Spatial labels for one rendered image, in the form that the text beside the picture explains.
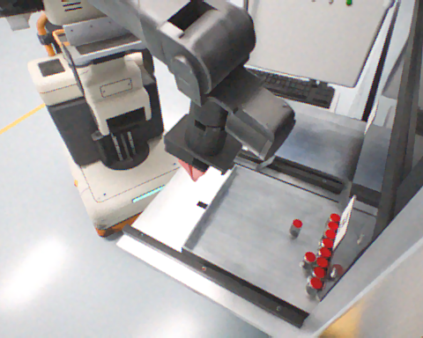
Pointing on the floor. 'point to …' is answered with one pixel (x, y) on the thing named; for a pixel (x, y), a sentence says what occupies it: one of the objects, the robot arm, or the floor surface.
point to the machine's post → (388, 281)
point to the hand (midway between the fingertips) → (196, 175)
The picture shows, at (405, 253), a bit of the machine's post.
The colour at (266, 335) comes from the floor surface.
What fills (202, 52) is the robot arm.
